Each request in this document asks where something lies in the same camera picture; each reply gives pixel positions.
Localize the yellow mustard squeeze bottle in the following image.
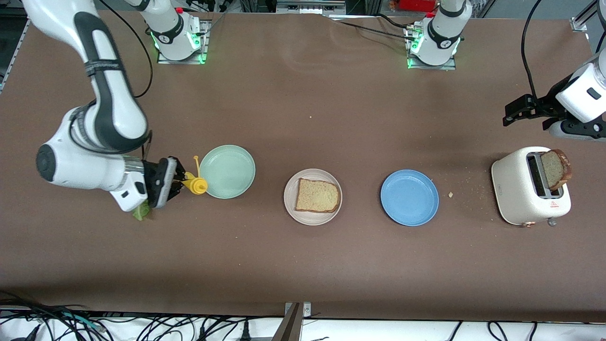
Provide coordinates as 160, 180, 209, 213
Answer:
182, 155, 208, 195

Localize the brown bread slice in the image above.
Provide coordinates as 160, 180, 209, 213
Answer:
540, 149, 572, 191
295, 178, 341, 214

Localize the mint green plate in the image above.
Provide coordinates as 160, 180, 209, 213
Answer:
198, 144, 256, 199

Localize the blue plate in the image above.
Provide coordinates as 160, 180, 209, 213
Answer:
380, 170, 439, 227

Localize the beige plate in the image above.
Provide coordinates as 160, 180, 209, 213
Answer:
283, 168, 343, 226

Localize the white two-slot toaster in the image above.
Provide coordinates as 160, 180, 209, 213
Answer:
491, 146, 572, 227

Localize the red box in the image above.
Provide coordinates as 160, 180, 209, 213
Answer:
398, 0, 436, 12

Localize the grey equipment box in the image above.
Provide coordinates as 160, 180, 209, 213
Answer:
276, 0, 346, 15

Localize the aluminium frame profile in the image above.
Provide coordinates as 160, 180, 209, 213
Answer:
570, 0, 599, 33

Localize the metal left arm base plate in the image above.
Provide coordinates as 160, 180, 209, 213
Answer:
406, 21, 457, 71

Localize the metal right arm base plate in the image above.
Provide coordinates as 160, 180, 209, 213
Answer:
156, 19, 211, 65

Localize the teal cable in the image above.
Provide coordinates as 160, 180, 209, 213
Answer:
61, 312, 106, 332

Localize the black base cable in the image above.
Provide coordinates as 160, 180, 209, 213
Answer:
331, 13, 419, 41

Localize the metal table edge bracket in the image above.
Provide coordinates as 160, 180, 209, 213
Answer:
271, 302, 312, 341

